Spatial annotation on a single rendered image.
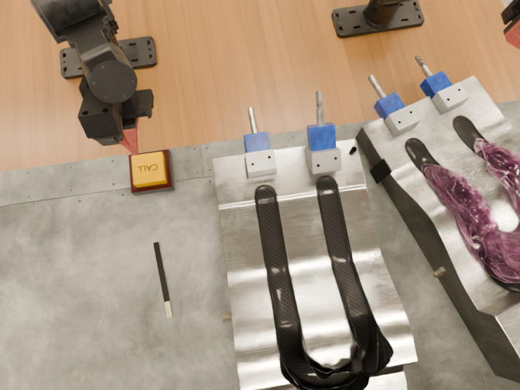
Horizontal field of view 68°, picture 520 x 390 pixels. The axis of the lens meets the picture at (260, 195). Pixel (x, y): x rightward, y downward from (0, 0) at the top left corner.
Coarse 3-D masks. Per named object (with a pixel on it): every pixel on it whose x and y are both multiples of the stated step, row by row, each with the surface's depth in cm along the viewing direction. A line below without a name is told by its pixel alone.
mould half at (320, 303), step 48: (336, 144) 69; (240, 192) 66; (288, 192) 67; (240, 240) 65; (288, 240) 65; (240, 288) 62; (336, 288) 61; (384, 288) 61; (240, 336) 57; (336, 336) 57; (240, 384) 55; (288, 384) 55; (384, 384) 62
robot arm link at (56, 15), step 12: (36, 0) 44; (48, 0) 45; (60, 0) 45; (72, 0) 46; (84, 0) 46; (96, 0) 47; (48, 12) 45; (60, 12) 46; (72, 12) 47; (84, 12) 47; (96, 12) 49; (60, 24) 47; (72, 24) 49
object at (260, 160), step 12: (252, 108) 70; (252, 120) 69; (252, 132) 69; (264, 132) 68; (252, 144) 67; (264, 144) 67; (252, 156) 65; (264, 156) 65; (252, 168) 65; (264, 168) 65; (276, 168) 65
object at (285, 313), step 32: (256, 192) 67; (320, 192) 67; (352, 256) 64; (288, 288) 62; (352, 288) 62; (288, 320) 59; (352, 320) 59; (288, 352) 59; (352, 352) 56; (384, 352) 55; (320, 384) 60; (352, 384) 59
